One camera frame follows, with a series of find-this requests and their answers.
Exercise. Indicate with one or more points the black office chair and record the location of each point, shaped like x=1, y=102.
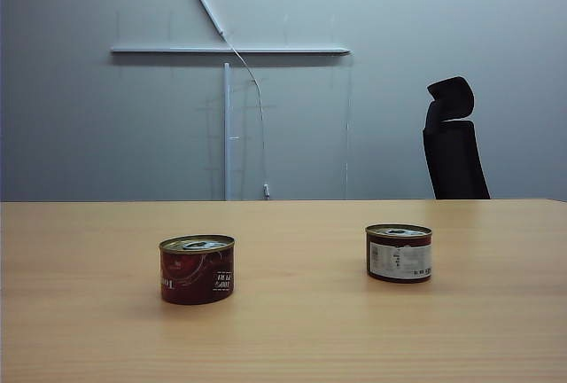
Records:
x=456, y=157

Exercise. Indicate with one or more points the tomato can with white label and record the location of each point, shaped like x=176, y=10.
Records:
x=398, y=256

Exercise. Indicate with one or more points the red tomato can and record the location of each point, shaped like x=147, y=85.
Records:
x=190, y=274

